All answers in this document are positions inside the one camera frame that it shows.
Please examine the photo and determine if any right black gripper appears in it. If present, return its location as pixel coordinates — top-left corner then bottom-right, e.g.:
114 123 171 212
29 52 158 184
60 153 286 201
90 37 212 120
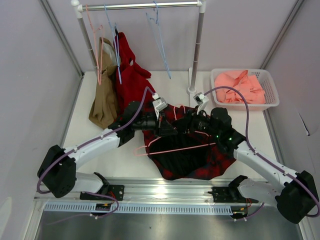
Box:
171 105 221 139

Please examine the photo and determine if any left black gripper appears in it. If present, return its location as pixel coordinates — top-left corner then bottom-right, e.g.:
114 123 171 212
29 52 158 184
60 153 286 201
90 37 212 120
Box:
132 109 177 139

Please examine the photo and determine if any pink hanger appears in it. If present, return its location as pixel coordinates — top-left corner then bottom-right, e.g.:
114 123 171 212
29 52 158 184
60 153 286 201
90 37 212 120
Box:
85 4 103 86
133 104 216 157

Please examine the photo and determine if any red plaid skirt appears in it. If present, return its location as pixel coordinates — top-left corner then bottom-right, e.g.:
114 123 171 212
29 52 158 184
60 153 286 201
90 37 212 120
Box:
141 102 237 181

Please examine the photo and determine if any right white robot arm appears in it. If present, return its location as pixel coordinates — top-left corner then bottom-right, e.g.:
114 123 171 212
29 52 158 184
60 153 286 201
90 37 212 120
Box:
175 107 320 224

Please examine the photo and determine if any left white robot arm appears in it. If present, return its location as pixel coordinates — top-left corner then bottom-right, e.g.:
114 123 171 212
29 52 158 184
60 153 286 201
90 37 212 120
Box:
37 98 178 200

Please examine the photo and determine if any right blue hanger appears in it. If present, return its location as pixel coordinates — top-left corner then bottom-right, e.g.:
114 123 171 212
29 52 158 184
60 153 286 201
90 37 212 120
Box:
145 0 172 79

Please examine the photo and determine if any blue hanger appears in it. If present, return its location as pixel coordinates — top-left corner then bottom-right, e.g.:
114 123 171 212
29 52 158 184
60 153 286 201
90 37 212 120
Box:
145 0 172 79
103 4 123 85

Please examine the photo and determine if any left blue hanger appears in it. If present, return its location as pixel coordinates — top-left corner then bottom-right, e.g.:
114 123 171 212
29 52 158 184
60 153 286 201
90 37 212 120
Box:
103 4 123 85

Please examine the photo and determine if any pink garment in basket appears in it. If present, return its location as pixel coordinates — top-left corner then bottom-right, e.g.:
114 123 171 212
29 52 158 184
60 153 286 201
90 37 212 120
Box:
214 70 266 105

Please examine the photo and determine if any red hanging garment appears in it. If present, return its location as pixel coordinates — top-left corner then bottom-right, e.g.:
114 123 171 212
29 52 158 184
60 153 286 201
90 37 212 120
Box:
114 32 155 116

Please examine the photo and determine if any white plastic basket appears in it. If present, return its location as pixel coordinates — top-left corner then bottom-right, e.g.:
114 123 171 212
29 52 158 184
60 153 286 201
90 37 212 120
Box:
210 68 280 111

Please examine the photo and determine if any tan hanging garment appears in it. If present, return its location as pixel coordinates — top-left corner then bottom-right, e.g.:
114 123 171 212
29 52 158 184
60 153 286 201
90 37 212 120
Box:
88 37 120 129

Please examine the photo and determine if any metal clothes rack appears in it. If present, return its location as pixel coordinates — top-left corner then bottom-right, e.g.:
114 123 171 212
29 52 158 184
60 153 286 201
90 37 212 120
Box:
70 0 206 107

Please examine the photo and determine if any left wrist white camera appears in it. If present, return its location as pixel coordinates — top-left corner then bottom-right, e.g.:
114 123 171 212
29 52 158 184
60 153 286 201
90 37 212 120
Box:
152 93 168 119

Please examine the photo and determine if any wrist white camera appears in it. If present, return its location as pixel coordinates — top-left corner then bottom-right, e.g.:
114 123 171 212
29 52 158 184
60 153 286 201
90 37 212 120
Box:
193 92 209 115
152 93 168 119

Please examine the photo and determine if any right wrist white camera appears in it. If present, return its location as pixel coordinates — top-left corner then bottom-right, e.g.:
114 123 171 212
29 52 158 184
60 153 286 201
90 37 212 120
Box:
193 92 209 115

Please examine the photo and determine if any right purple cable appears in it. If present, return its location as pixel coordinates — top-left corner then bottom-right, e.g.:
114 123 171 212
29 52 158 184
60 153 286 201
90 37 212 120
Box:
202 85 320 222

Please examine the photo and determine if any purple cable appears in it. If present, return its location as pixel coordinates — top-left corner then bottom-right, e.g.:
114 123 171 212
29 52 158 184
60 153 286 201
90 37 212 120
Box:
36 86 157 220
202 85 320 222

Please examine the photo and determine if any aluminium mounting rail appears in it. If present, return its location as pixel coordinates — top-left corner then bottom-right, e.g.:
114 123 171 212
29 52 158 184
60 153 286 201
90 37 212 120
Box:
32 177 307 207

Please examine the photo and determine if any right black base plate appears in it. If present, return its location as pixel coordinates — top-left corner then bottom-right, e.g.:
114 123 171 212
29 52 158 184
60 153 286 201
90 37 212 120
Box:
207 186 258 204

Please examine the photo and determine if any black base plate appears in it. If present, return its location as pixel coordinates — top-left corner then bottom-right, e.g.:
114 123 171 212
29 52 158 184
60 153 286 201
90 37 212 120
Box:
207 186 258 204
79 184 125 201

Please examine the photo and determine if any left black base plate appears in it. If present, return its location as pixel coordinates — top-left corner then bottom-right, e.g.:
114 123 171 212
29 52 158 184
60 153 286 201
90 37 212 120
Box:
79 184 125 201

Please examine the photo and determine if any white slotted cable duct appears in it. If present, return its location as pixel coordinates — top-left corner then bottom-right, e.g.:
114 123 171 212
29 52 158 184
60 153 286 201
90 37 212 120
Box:
44 203 233 216

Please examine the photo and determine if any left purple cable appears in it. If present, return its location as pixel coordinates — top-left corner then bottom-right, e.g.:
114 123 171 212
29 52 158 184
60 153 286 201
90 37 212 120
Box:
36 86 157 220

